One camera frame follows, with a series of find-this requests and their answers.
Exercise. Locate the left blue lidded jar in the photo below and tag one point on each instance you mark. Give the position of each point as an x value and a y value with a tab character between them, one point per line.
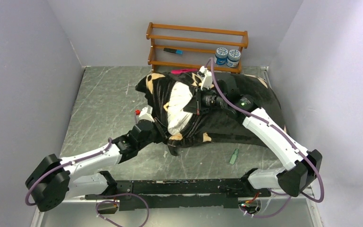
221	55

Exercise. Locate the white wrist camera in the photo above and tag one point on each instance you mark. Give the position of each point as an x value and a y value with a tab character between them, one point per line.
206	78
144	114

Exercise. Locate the black pillowcase with beige flowers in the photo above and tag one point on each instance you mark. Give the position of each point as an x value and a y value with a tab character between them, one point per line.
214	126

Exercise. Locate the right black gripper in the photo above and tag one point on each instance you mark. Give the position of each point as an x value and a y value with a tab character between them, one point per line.
199	106

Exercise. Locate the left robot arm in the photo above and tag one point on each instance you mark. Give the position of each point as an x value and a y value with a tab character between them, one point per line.
58	178

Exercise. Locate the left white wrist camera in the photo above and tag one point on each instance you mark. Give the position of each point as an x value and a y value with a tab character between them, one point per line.
144	114

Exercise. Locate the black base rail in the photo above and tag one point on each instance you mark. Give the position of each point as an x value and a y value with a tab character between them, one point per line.
138	194

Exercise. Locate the blue lidded jar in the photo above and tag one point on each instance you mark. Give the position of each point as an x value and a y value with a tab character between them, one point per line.
233	58
221	55

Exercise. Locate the pink highlighter marker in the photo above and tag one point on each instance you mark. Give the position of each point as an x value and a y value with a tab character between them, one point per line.
181	71

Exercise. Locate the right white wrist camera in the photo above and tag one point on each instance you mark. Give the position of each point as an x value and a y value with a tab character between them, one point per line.
206	78

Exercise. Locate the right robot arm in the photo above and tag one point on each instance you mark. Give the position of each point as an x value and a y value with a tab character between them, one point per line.
300	167

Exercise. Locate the white pillow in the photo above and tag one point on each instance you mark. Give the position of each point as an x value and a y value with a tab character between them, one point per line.
177	118

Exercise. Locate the wooden three-tier shelf rack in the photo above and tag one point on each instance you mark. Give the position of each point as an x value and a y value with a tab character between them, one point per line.
197	43

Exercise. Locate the right blue lidded jar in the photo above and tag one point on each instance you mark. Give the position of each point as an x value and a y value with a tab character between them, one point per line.
233	58

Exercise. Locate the green translucent marker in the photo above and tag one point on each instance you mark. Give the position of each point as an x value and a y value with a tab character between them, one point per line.
234	156

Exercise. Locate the blue and black marker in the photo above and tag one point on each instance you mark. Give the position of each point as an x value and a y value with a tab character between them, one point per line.
174	51

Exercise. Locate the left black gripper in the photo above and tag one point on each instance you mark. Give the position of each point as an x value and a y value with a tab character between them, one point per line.
162	131

